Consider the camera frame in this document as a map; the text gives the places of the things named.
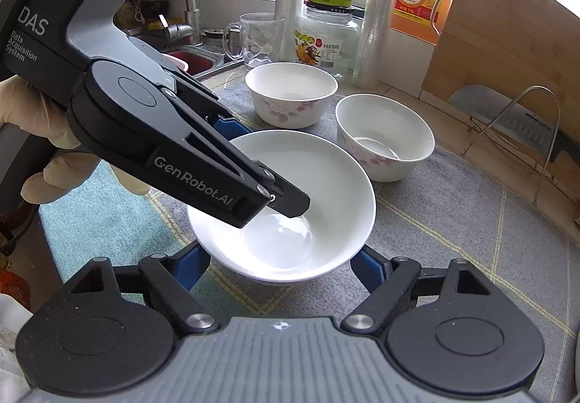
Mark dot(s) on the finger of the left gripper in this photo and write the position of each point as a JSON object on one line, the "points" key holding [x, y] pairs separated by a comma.
{"points": [[224, 122], [154, 136]]}

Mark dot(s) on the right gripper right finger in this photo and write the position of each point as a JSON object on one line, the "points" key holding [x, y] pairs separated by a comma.
{"points": [[449, 330]]}

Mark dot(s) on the white floral bowl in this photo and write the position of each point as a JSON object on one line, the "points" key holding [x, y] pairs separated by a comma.
{"points": [[386, 137], [290, 95]]}

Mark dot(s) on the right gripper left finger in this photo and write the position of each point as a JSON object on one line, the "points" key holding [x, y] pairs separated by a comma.
{"points": [[110, 328]]}

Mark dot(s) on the bamboo cutting board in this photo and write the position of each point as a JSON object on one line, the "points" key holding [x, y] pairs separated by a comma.
{"points": [[509, 45]]}

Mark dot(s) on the glass jar green lid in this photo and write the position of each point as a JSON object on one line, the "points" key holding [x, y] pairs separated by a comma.
{"points": [[327, 37]]}

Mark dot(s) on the gloved left hand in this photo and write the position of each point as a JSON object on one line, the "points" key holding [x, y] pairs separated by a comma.
{"points": [[27, 108]]}

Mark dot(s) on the steel sink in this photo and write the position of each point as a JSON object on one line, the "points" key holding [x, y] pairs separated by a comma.
{"points": [[157, 41]]}

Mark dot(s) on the plastic wrap roll tall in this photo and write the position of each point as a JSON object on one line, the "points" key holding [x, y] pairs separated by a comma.
{"points": [[376, 25]]}

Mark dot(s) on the plain white bowl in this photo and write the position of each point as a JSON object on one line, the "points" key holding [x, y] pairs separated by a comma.
{"points": [[303, 233]]}

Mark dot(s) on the metal wire rack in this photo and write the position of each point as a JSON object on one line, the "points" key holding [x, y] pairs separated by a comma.
{"points": [[536, 120]]}

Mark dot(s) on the glass mug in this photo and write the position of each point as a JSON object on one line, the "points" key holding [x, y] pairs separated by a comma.
{"points": [[260, 39]]}

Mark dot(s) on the red basin in sink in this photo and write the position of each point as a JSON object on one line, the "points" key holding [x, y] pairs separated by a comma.
{"points": [[196, 63]]}

